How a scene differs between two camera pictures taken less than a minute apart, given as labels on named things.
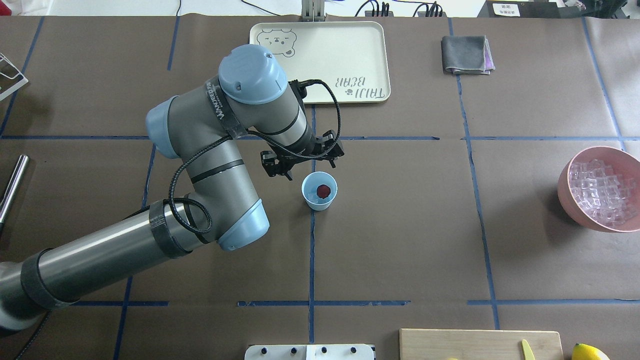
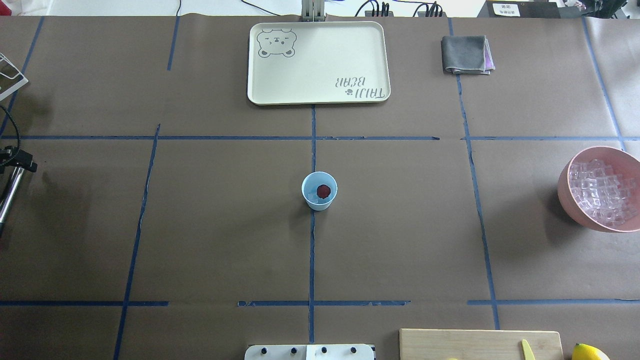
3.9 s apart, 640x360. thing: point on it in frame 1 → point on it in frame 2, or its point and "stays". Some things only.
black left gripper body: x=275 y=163 → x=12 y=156
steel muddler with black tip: x=11 y=190 stays
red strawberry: x=323 y=191 stays
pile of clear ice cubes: x=608 y=197 stays
